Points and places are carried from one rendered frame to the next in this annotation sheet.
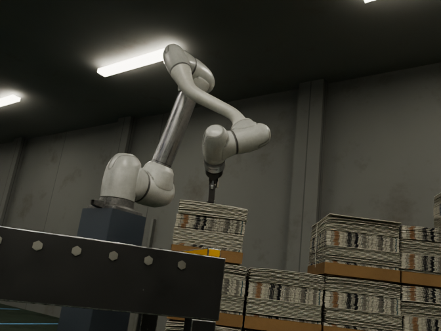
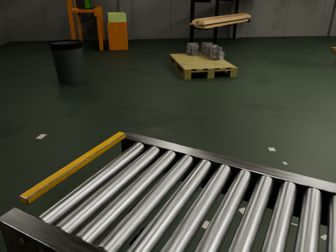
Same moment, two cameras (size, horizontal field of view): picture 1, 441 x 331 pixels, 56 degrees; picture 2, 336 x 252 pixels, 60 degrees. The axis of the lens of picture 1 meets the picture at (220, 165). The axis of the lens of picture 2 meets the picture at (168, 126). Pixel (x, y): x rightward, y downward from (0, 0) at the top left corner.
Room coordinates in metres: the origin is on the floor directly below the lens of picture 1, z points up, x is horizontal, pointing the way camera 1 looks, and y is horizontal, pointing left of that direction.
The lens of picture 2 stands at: (1.45, 0.82, 1.30)
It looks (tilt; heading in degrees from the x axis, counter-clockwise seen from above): 25 degrees down; 227
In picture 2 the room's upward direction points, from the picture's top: straight up
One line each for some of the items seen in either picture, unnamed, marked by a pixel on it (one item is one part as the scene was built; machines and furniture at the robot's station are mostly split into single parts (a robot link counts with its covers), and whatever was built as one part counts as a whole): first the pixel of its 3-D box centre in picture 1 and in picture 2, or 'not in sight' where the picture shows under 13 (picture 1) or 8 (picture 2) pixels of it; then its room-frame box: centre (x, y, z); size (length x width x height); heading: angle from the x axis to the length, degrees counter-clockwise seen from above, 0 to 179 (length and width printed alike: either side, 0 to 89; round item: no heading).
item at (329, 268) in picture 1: (348, 273); not in sight; (1.81, -0.60, 0.86); 0.38 x 0.29 x 0.04; 177
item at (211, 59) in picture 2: not in sight; (200, 58); (-2.64, -2.64, 0.19); 1.36 x 0.96 x 0.38; 54
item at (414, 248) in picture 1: (417, 261); not in sight; (1.79, -0.89, 0.95); 0.38 x 0.29 x 0.23; 177
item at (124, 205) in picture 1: (112, 205); not in sight; (1.84, 0.45, 1.03); 0.22 x 0.18 x 0.06; 143
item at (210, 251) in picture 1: (186, 255); (82, 161); (1.10, 0.06, 0.81); 0.43 x 0.03 x 0.02; 19
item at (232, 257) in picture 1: (207, 255); not in sight; (1.76, 0.01, 0.86); 0.29 x 0.16 x 0.04; 89
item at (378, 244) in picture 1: (350, 253); not in sight; (1.81, -0.60, 0.95); 0.38 x 0.29 x 0.23; 177
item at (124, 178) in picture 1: (123, 177); not in sight; (1.87, 0.44, 1.17); 0.18 x 0.16 x 0.22; 143
